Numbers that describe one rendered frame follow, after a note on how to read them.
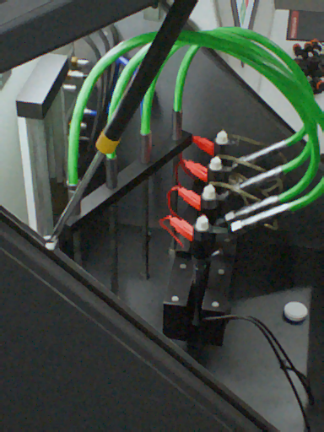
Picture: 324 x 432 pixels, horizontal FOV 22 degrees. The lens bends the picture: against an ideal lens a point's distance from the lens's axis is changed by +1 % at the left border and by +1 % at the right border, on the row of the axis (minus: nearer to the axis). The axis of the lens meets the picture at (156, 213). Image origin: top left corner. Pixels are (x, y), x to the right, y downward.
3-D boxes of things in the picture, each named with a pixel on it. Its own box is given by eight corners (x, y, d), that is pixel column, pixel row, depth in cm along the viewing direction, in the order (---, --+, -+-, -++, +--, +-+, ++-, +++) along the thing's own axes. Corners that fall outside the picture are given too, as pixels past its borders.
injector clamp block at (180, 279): (220, 376, 141) (225, 310, 131) (161, 367, 142) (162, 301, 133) (241, 245, 167) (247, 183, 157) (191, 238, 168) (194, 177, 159)
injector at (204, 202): (222, 298, 146) (229, 202, 133) (194, 294, 146) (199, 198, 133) (224, 287, 148) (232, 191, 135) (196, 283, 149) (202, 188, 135)
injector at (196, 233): (216, 331, 140) (224, 234, 127) (186, 326, 140) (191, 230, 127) (218, 319, 142) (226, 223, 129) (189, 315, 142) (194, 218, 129)
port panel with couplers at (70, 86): (77, 170, 148) (66, 3, 129) (58, 168, 149) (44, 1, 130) (94, 131, 158) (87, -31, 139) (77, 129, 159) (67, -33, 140)
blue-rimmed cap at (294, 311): (305, 324, 150) (306, 318, 149) (283, 321, 151) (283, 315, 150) (306, 308, 153) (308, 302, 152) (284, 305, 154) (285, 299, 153)
